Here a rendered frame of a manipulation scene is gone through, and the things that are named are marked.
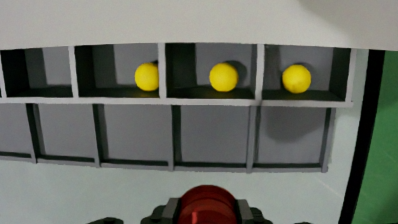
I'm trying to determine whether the red plug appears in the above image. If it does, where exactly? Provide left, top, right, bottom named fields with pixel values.
left=177, top=185, right=237, bottom=224

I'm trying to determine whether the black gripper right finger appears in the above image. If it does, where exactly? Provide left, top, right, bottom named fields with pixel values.
left=234, top=199, right=274, bottom=224

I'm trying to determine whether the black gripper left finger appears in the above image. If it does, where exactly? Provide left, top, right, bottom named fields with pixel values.
left=87, top=197, right=181, bottom=224

